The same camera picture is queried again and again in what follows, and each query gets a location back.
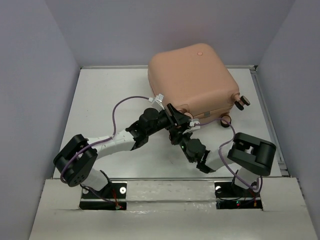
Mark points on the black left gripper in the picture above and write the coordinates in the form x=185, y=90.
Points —
x=177, y=118

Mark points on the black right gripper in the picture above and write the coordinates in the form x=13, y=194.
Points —
x=176, y=134

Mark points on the pink hard-shell suitcase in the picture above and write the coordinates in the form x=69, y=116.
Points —
x=195, y=81

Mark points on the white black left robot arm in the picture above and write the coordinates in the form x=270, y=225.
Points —
x=76, y=160

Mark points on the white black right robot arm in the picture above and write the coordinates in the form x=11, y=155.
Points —
x=247, y=158

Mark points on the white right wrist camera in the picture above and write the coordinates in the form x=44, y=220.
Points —
x=194, y=125

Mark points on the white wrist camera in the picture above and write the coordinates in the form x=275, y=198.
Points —
x=157, y=102
x=194, y=125

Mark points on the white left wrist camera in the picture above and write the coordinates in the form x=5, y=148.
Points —
x=157, y=102

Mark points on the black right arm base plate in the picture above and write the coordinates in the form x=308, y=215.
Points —
x=231, y=197

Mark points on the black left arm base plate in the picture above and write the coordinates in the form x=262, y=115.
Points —
x=111, y=199

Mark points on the aluminium table edge rail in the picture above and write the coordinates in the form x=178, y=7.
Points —
x=280, y=158

